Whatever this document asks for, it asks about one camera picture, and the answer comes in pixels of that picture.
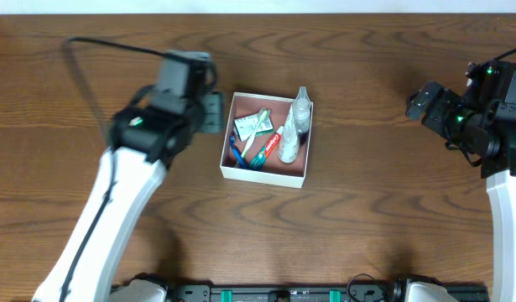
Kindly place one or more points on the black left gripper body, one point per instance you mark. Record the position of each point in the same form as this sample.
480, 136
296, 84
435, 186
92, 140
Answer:
216, 111

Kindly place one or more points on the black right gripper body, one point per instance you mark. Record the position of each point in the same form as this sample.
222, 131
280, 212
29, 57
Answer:
427, 104

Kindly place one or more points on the green white soap packet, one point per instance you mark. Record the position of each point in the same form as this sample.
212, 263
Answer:
244, 126

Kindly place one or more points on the green white toothbrush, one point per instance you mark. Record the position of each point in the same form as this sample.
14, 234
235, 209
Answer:
262, 117

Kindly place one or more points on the blue disposable razor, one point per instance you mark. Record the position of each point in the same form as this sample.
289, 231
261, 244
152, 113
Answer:
241, 163

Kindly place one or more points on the red green toothpaste tube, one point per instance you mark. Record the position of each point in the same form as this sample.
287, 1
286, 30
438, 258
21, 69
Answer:
260, 159

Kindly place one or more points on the clear spray bottle dark liquid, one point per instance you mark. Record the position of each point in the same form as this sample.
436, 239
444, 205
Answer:
301, 109

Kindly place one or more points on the white cosmetic tube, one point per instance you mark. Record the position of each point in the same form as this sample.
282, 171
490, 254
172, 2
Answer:
289, 143

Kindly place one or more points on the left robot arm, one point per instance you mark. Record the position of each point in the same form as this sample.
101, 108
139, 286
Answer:
144, 137

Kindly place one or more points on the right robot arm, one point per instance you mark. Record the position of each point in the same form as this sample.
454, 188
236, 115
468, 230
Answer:
482, 122

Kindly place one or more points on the white box with pink interior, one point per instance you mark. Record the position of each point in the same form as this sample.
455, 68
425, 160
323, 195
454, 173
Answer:
274, 171

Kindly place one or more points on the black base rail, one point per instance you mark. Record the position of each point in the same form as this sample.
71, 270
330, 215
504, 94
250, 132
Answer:
362, 287

